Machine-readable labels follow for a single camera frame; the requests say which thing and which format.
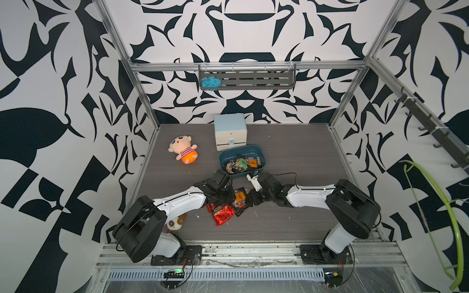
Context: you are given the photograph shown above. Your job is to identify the beige label floral tea bag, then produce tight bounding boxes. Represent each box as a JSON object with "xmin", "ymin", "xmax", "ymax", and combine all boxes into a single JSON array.
[{"xmin": 225, "ymin": 162, "xmax": 235, "ymax": 174}]

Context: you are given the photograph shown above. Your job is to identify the orange label tea bag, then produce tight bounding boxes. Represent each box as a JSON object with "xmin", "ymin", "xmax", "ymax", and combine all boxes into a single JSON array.
[
  {"xmin": 245, "ymin": 157, "xmax": 263, "ymax": 169},
  {"xmin": 232, "ymin": 188, "xmax": 253, "ymax": 217}
]

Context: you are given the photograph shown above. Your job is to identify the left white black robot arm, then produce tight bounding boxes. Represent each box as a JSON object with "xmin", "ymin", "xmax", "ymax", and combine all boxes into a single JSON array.
[{"xmin": 112, "ymin": 170, "xmax": 235, "ymax": 263}]

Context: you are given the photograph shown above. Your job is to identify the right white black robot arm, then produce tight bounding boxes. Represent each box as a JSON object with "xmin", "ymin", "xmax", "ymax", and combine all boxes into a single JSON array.
[{"xmin": 246, "ymin": 172, "xmax": 381, "ymax": 263}]

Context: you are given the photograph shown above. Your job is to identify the lower red tea bag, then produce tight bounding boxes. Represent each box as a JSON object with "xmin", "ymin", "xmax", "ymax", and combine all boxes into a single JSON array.
[{"xmin": 211, "ymin": 205, "xmax": 235, "ymax": 227}]

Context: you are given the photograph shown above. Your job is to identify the teal plastic storage box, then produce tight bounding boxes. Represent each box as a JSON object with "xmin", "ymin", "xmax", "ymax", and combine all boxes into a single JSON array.
[{"xmin": 219, "ymin": 145, "xmax": 266, "ymax": 178}]

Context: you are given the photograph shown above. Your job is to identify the brown white plush toy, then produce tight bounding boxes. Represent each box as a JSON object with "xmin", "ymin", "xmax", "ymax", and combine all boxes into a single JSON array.
[{"xmin": 166, "ymin": 213, "xmax": 188, "ymax": 232}]

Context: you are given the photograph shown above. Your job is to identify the pink plush doll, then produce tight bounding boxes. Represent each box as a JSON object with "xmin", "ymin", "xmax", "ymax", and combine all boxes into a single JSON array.
[{"xmin": 168, "ymin": 136, "xmax": 199, "ymax": 165}]

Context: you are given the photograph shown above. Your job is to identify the white blue drawer cabinet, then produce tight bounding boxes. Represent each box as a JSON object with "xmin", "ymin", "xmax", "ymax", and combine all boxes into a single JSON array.
[{"xmin": 214, "ymin": 113, "xmax": 247, "ymax": 151}]

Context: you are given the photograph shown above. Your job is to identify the left controller board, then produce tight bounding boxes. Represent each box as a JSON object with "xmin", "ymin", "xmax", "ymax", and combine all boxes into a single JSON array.
[{"xmin": 163, "ymin": 269, "xmax": 185, "ymax": 280}]

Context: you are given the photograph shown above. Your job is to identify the controller board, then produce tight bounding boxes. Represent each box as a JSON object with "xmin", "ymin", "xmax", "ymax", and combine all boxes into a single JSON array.
[
  {"xmin": 324, "ymin": 272, "xmax": 343, "ymax": 288},
  {"xmin": 163, "ymin": 269, "xmax": 185, "ymax": 280}
]

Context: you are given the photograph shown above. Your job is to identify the blue scrunchie bundle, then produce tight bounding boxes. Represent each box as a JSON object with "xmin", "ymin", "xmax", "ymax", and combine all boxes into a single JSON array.
[{"xmin": 200, "ymin": 76, "xmax": 222, "ymax": 91}]

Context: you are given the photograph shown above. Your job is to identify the right controller board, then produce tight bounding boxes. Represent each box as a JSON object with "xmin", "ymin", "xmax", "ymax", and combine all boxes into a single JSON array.
[{"xmin": 324, "ymin": 272, "xmax": 343, "ymax": 288}]

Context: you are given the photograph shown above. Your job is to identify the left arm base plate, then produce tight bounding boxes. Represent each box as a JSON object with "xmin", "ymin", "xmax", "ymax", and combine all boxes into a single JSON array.
[{"xmin": 150, "ymin": 245, "xmax": 203, "ymax": 266}]

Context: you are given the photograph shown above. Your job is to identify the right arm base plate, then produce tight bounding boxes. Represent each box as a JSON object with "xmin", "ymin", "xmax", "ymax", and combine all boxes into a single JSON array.
[{"xmin": 299, "ymin": 244, "xmax": 353, "ymax": 264}]

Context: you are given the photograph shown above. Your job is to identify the white cable duct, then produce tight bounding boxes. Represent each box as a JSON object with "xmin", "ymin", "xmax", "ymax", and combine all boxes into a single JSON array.
[{"xmin": 108, "ymin": 267, "xmax": 325, "ymax": 282}]

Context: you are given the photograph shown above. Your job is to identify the grey wall shelf rack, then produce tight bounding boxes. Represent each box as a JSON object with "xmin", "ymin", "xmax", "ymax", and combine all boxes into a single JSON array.
[{"xmin": 198, "ymin": 62, "xmax": 296, "ymax": 91}]

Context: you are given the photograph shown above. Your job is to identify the black hook rail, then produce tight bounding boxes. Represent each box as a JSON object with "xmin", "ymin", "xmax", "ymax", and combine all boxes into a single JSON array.
[{"xmin": 394, "ymin": 86, "xmax": 469, "ymax": 173}]

